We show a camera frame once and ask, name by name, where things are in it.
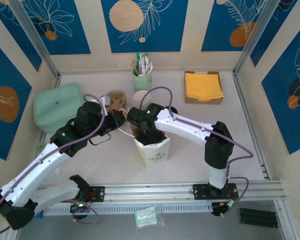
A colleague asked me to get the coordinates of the mint green zip pouch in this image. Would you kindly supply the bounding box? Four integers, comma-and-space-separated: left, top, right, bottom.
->
32, 83, 89, 134

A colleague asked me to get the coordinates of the mint green holder mug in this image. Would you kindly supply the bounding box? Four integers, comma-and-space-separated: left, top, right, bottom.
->
132, 67, 153, 93

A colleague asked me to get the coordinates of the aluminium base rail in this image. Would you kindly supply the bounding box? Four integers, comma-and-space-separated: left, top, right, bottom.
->
11, 181, 283, 206

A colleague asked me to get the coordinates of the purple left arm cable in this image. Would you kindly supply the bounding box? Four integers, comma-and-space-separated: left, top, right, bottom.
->
0, 93, 108, 235

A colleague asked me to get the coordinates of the white slotted cable duct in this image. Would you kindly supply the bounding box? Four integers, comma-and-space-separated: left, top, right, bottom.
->
22, 202, 214, 216

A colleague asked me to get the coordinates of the green white paper sachet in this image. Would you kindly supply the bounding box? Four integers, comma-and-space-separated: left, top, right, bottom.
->
142, 52, 150, 72
136, 51, 144, 75

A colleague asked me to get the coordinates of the green cylindrical bottle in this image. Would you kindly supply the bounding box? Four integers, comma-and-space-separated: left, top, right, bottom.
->
36, 140, 48, 153

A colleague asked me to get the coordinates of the black controller board with LED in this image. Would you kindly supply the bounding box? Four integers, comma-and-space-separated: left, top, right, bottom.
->
211, 201, 238, 218
69, 201, 91, 214

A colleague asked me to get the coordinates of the pulp cup carrier tray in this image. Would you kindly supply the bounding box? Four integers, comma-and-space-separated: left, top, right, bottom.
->
106, 90, 128, 118
131, 126, 144, 138

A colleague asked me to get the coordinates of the aluminium frame post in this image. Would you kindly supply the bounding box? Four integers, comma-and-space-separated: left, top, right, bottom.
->
7, 0, 63, 80
232, 0, 283, 77

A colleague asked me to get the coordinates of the white printed paper bag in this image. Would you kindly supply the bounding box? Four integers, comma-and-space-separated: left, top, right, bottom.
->
117, 99, 171, 169

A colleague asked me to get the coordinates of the clear bag of packets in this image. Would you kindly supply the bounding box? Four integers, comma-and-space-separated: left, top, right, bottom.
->
134, 205, 166, 230

